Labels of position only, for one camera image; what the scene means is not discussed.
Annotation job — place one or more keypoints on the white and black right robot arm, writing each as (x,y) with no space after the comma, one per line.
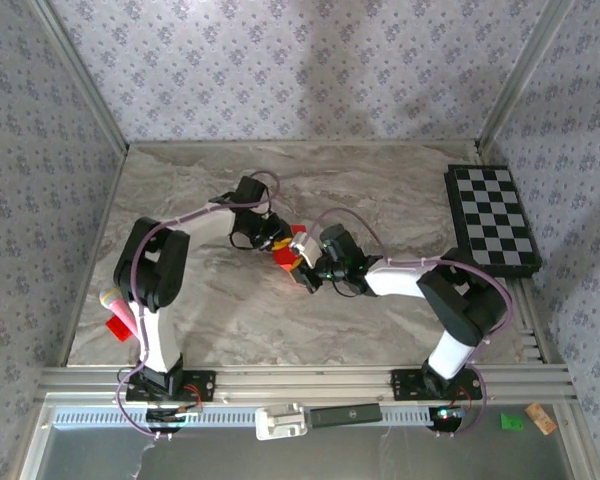
(450,355)

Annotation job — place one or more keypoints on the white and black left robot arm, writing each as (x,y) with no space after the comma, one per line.
(157,335)

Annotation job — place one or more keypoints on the black rectangular device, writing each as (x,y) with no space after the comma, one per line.
(345,415)

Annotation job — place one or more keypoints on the white plastic holder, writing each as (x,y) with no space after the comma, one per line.
(280,422)

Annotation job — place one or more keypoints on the pink toy microphone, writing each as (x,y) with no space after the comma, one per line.
(122,312)

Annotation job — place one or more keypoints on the black and grey checkerboard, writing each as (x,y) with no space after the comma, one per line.
(490,215)

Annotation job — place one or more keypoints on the small red block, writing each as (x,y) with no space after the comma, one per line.
(116,327)

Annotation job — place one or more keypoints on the green paper note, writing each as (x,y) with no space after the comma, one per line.
(511,422)

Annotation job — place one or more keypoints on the brown cardboard tag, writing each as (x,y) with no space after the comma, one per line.
(540,419)

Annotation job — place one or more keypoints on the aluminium mounting rail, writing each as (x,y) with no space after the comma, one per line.
(305,382)

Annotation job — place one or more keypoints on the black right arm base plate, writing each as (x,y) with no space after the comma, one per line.
(405,385)

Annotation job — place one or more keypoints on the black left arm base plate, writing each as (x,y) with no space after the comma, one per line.
(205,387)

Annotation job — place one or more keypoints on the aluminium side rail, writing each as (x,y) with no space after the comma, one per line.
(527,330)

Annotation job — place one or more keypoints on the aluminium frame post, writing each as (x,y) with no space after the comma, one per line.
(517,75)
(82,75)

